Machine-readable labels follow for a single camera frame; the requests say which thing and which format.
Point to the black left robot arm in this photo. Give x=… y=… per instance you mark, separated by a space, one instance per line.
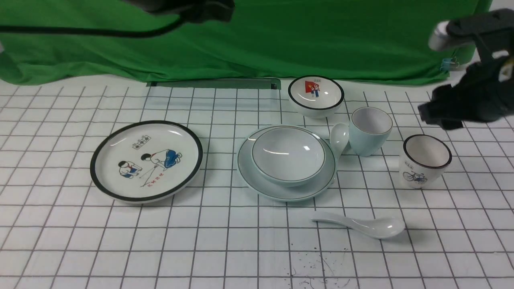
x=193 y=11

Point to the pale blue bowl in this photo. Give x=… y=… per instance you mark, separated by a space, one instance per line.
x=288 y=155

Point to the blue binder clip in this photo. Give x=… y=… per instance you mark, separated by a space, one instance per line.
x=449 y=64

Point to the green backdrop cloth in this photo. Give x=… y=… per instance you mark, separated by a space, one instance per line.
x=380 y=41

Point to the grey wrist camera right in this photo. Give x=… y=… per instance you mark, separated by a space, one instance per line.
x=491 y=33

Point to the pale blue cup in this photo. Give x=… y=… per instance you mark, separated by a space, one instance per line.
x=369 y=129

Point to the small black-rimmed cartoon bowl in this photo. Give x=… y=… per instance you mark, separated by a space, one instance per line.
x=315 y=97

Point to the pale blue plate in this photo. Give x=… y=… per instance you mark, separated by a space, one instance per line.
x=257 y=183

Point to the black-rimmed cartoon plate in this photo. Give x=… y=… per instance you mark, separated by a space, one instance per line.
x=146 y=161

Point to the white ceramic spoon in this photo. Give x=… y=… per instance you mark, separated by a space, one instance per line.
x=378 y=228
x=339 y=139

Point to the white bicycle cup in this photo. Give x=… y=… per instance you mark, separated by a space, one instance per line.
x=423 y=160

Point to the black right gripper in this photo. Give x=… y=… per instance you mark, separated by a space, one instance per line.
x=484 y=94

